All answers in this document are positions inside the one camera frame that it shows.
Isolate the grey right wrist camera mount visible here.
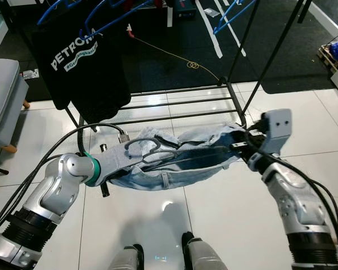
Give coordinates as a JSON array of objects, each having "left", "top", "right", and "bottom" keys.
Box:
[{"left": 259, "top": 109, "right": 293, "bottom": 155}]

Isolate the grey cushioned ottoman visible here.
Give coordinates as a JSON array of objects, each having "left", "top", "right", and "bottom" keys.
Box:
[{"left": 0, "top": 59, "right": 30, "bottom": 154}]

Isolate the light blue denim garment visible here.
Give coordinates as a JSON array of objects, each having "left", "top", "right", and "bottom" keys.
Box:
[{"left": 107, "top": 123, "right": 248, "bottom": 192}]

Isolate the black metal clothes rack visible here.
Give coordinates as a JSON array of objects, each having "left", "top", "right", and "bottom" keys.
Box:
[{"left": 0, "top": 0, "right": 316, "bottom": 133}]

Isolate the robot leg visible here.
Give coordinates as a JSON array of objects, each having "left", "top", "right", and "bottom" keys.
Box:
[
  {"left": 108, "top": 244, "right": 146, "bottom": 270},
  {"left": 182, "top": 232, "right": 228, "bottom": 270}
]

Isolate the robot left leg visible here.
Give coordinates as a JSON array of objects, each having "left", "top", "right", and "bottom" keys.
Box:
[{"left": 108, "top": 244, "right": 146, "bottom": 270}]

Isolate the wooden pallet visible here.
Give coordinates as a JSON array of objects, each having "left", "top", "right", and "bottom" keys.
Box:
[{"left": 318, "top": 45, "right": 332, "bottom": 71}]

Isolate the black printed t-shirt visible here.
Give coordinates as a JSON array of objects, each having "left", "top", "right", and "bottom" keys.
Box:
[{"left": 31, "top": 0, "right": 133, "bottom": 124}]

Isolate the blue tool case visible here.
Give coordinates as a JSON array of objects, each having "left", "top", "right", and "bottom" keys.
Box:
[{"left": 174, "top": 0, "right": 195, "bottom": 15}]

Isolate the long white tape strip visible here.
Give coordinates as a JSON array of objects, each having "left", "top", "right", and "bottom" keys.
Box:
[
  {"left": 194, "top": 0, "right": 223, "bottom": 59},
  {"left": 222, "top": 0, "right": 247, "bottom": 57}
]

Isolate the robot right leg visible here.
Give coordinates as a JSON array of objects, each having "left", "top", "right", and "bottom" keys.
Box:
[{"left": 182, "top": 232, "right": 228, "bottom": 270}]

